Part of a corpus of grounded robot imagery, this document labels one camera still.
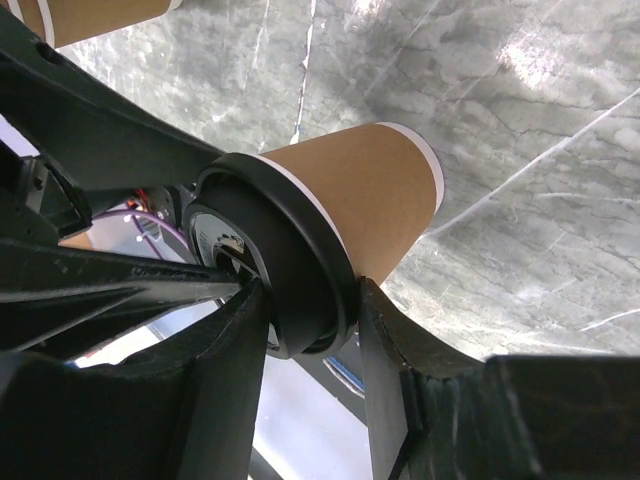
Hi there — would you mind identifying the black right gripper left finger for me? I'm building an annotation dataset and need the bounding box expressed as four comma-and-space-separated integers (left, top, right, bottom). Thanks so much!
1, 281, 270, 479

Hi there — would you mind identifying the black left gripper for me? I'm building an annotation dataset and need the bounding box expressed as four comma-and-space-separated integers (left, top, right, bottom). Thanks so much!
1, 10, 239, 358

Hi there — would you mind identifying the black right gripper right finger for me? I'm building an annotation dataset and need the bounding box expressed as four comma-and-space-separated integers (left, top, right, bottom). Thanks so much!
359, 280, 639, 479

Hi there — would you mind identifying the black plastic cup lid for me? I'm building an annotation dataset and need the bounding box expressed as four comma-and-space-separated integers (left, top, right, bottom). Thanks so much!
183, 153, 358, 359

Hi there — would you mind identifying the brown paper cup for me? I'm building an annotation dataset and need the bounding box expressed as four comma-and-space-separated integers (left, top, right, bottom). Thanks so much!
258, 122, 445, 284

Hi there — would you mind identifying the stack of brown paper cups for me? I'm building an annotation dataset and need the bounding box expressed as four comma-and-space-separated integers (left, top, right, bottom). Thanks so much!
1, 0, 183, 48

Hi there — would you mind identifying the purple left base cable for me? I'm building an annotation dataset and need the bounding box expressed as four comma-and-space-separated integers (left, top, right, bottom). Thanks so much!
92, 208, 194, 261

